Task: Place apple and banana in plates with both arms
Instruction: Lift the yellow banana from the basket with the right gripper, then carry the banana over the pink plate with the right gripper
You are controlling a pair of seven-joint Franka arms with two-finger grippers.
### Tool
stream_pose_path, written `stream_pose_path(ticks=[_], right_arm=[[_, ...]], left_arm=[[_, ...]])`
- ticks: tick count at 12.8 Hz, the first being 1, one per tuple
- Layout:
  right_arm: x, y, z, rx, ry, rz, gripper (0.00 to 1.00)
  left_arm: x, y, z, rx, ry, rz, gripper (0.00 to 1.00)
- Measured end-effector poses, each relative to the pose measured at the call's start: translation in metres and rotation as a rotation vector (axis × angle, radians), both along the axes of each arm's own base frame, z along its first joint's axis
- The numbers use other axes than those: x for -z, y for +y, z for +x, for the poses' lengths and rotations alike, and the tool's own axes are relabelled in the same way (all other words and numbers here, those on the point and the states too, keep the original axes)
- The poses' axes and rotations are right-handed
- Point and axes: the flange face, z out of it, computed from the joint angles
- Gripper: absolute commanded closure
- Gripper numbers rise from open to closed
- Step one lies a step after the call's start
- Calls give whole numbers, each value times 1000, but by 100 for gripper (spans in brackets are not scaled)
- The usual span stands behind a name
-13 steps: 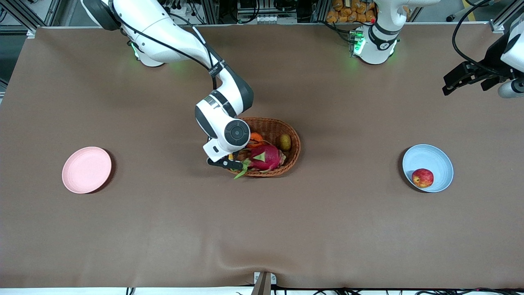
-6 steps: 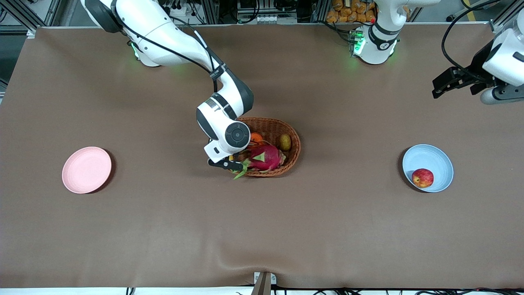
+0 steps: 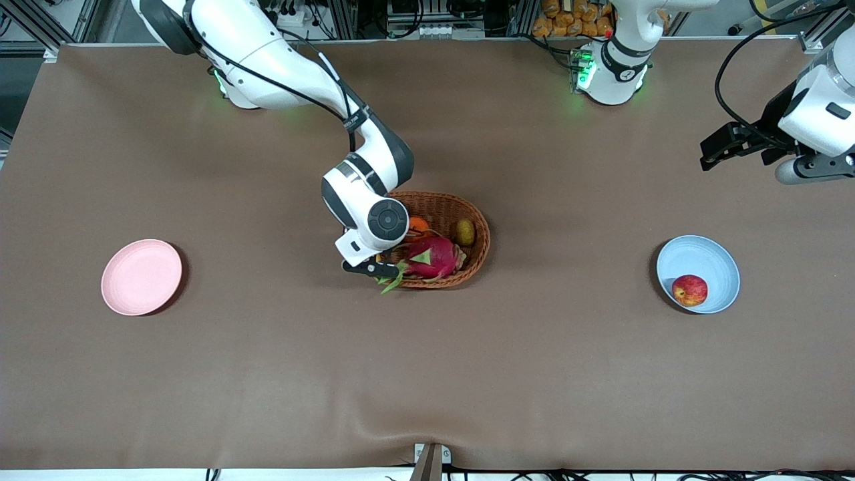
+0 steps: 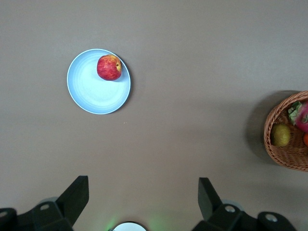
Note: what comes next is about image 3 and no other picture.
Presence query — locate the red yellow apple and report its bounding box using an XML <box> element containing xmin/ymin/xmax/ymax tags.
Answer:
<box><xmin>672</xmin><ymin>275</ymin><xmax>709</xmax><ymax>308</ymax></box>

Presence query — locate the blue bowl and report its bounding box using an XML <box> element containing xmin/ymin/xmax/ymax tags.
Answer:
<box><xmin>656</xmin><ymin>235</ymin><xmax>741</xmax><ymax>315</ymax></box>

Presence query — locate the pile of orange toy breads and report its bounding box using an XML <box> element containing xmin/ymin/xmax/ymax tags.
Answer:
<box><xmin>532</xmin><ymin>0</ymin><xmax>615</xmax><ymax>39</ymax></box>

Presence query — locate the brown wicker basket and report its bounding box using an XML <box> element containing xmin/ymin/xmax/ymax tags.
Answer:
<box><xmin>374</xmin><ymin>192</ymin><xmax>491</xmax><ymax>289</ymax></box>

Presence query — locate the pink dragon fruit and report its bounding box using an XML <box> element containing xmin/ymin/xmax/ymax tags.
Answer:
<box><xmin>378</xmin><ymin>234</ymin><xmax>466</xmax><ymax>295</ymax></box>

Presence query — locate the brown table cover cloth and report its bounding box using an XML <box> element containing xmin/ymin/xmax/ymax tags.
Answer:
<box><xmin>0</xmin><ymin>37</ymin><xmax>855</xmax><ymax>472</ymax></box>

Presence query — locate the white power strip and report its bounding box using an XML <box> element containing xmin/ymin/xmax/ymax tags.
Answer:
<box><xmin>264</xmin><ymin>5</ymin><xmax>323</xmax><ymax>29</ymax></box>

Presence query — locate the pink plate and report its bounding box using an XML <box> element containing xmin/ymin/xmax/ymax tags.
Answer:
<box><xmin>101</xmin><ymin>239</ymin><xmax>183</xmax><ymax>316</ymax></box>

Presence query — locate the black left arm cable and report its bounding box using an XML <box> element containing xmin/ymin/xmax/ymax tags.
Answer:
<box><xmin>713</xmin><ymin>3</ymin><xmax>855</xmax><ymax>144</ymax></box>

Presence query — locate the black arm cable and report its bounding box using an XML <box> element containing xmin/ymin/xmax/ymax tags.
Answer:
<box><xmin>713</xmin><ymin>3</ymin><xmax>855</xmax><ymax>144</ymax></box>
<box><xmin>184</xmin><ymin>0</ymin><xmax>358</xmax><ymax>153</ymax></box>

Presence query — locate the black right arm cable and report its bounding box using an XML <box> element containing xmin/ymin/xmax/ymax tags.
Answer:
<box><xmin>184</xmin><ymin>0</ymin><xmax>358</xmax><ymax>153</ymax></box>

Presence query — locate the metal table edge bracket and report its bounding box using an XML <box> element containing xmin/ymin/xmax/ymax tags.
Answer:
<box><xmin>413</xmin><ymin>443</ymin><xmax>452</xmax><ymax>481</ymax></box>

